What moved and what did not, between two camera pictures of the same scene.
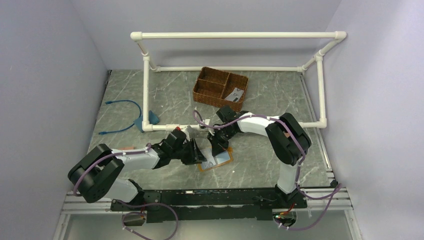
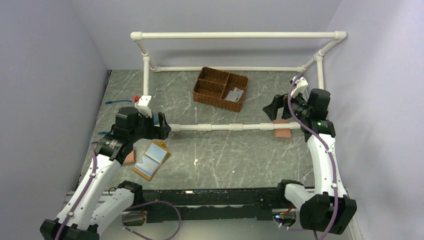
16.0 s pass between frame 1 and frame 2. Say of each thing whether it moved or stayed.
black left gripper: moved
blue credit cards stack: moved
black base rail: stayed
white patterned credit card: stayed
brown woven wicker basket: stayed
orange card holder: moved
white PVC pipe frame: stayed
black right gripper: moved
